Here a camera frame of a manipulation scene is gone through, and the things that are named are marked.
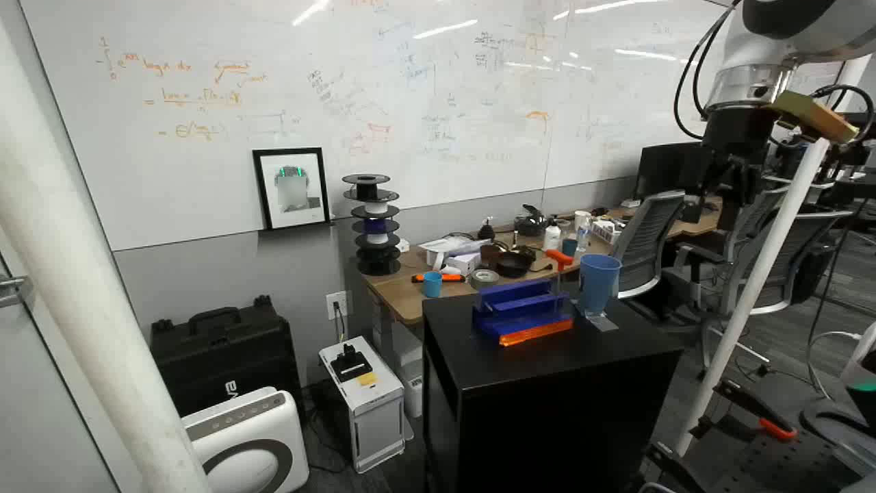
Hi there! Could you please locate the small blue cup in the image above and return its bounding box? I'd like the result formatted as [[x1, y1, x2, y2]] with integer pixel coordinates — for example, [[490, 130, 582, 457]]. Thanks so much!
[[418, 269, 447, 302]]

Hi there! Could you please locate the blue tool holder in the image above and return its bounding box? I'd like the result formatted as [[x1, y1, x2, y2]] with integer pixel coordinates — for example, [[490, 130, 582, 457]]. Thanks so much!
[[470, 276, 575, 346]]

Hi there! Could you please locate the white cardboard box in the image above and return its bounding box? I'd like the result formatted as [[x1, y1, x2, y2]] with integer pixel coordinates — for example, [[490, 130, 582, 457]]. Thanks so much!
[[415, 232, 486, 274]]

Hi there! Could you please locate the large whiteboard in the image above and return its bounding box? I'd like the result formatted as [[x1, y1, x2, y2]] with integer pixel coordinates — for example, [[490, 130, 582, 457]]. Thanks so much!
[[16, 0, 741, 256]]

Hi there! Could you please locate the white wall outlet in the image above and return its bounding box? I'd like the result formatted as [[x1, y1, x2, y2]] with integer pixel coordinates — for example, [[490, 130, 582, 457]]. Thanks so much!
[[323, 287, 351, 323]]

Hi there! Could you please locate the small grey flat piece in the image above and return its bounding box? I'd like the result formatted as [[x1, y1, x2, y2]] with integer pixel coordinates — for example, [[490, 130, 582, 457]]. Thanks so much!
[[579, 306, 621, 334]]

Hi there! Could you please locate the orange handled floor clamp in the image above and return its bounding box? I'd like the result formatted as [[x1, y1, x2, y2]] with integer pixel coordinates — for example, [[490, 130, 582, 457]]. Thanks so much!
[[712, 376, 803, 446]]

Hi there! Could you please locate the grey mesh office chair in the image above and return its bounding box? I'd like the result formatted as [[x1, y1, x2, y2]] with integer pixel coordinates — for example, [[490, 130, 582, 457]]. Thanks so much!
[[608, 186, 690, 304]]

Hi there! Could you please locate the black framed portrait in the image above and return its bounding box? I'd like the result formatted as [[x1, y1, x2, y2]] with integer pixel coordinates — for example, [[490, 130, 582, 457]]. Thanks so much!
[[250, 146, 334, 232]]

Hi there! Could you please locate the wooden desk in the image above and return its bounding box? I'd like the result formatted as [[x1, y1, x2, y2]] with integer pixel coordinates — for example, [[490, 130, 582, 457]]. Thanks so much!
[[356, 196, 734, 331]]

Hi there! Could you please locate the black bowl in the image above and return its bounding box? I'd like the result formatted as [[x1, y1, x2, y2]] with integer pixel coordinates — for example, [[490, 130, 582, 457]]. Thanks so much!
[[490, 243, 540, 279]]

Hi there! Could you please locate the black cabinet table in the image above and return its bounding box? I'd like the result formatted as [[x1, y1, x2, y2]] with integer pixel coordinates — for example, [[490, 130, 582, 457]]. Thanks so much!
[[418, 290, 690, 493]]

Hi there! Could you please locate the metal door handle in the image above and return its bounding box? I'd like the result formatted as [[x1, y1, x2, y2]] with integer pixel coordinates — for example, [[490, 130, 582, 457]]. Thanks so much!
[[0, 272, 32, 306]]

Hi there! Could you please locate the blue plastic cup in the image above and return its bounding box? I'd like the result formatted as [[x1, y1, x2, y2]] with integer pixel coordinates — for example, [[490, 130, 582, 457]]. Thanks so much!
[[575, 252, 625, 317]]

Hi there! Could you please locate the thick white pole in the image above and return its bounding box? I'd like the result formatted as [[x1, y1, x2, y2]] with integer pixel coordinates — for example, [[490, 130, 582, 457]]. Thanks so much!
[[0, 23, 214, 493]]

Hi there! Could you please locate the black hard carrying case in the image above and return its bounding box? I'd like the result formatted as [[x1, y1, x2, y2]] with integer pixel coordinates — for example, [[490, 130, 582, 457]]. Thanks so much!
[[144, 294, 310, 421]]

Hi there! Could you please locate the orange handle tool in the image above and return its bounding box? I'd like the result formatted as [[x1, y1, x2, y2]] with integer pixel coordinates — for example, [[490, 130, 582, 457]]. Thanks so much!
[[495, 315, 578, 350]]

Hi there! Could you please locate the black kettle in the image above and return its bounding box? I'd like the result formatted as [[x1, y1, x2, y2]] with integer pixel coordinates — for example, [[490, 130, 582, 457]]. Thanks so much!
[[512, 202, 549, 242]]

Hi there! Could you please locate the tan wrist camera box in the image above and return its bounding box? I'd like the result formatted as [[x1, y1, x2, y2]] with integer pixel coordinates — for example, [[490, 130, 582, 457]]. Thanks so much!
[[772, 89, 861, 148]]

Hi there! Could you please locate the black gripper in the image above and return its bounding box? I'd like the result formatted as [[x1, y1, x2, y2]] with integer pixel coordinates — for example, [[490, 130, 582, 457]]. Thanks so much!
[[703, 102, 781, 222]]

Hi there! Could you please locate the black computer monitor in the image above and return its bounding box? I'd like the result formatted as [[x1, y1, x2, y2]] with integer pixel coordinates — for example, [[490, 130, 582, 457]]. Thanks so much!
[[633, 139, 712, 200]]

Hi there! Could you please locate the small orange object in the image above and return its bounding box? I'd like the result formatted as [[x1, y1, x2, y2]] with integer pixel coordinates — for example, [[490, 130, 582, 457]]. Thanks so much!
[[542, 248, 578, 274]]

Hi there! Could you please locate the stack of filament spools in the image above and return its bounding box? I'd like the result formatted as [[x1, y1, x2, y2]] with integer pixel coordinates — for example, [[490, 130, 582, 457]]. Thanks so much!
[[339, 169, 406, 279]]

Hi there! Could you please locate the grey office chair with armrests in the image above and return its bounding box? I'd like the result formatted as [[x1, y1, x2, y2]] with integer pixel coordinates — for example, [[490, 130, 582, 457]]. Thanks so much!
[[685, 179, 857, 378]]

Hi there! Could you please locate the orange tool on desk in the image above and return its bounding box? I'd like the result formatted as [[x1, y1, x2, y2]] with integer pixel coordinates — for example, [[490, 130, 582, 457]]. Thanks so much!
[[408, 269, 469, 287]]

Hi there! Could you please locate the black charger device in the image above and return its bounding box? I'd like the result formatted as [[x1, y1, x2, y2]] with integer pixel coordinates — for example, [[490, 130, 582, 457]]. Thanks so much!
[[328, 342, 376, 386]]

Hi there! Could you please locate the white cylindrical container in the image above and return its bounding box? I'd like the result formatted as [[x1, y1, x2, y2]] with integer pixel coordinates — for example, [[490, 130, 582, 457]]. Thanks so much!
[[400, 361, 428, 421]]

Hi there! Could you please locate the white box unit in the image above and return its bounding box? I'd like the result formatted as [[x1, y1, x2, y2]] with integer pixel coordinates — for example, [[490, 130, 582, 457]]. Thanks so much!
[[315, 331, 411, 478]]

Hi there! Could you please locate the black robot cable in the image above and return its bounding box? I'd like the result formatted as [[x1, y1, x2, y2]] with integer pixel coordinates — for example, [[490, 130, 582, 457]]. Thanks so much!
[[670, 4, 740, 146]]

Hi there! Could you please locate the white air purifier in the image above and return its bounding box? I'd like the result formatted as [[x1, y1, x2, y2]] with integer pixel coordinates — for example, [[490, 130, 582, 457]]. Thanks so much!
[[177, 384, 315, 493]]

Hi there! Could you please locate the thin white stand pole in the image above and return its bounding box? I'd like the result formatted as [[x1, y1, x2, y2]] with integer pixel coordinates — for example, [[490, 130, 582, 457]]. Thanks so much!
[[670, 52, 876, 461]]

